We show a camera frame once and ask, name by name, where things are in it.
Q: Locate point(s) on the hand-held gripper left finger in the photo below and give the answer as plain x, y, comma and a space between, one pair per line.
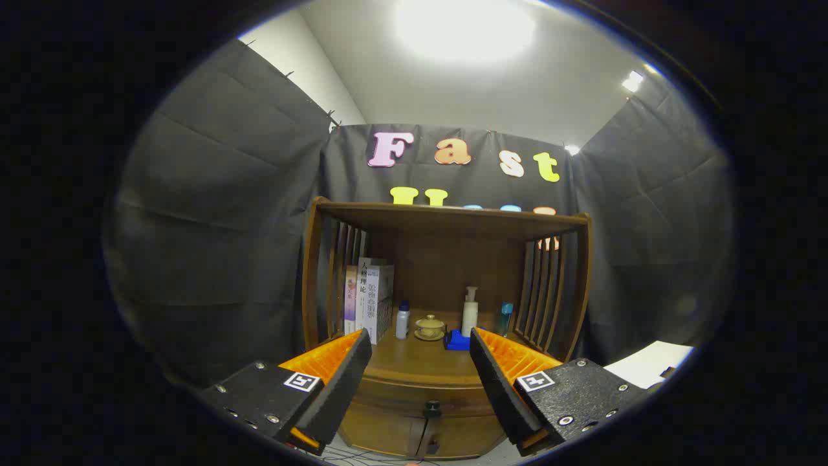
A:
336, 382

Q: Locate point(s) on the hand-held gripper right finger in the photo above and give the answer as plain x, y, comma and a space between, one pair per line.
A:
498, 382

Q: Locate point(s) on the wooden drawer with black knob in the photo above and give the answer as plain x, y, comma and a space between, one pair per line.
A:
394, 401

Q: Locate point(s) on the wooden countertop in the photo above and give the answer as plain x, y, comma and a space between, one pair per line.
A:
414, 362

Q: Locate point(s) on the wooden slatted cabinet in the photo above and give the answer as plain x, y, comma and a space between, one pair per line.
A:
446, 259

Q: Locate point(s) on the blue cloth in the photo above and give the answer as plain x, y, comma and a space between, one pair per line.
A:
457, 342

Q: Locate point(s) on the teal capped bottle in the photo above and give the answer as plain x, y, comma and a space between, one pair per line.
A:
506, 318

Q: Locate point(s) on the white pump bottle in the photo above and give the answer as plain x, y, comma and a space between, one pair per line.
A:
469, 317

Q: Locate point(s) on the purple book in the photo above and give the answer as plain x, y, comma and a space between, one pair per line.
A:
350, 304

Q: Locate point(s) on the yellow lidded tea cup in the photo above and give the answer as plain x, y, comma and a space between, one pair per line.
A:
429, 327

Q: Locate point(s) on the white bottle with blue cap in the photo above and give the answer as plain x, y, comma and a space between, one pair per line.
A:
402, 323

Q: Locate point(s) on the white patterned book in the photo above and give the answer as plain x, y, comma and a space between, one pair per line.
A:
381, 304

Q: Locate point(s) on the thin white book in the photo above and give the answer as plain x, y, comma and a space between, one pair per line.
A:
362, 291

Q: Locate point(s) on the white printer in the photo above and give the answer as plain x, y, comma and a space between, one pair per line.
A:
647, 362

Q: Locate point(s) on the small ceiling spotlight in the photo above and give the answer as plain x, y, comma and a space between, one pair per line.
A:
632, 81

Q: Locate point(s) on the large ceiling light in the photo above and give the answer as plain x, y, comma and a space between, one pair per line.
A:
466, 29

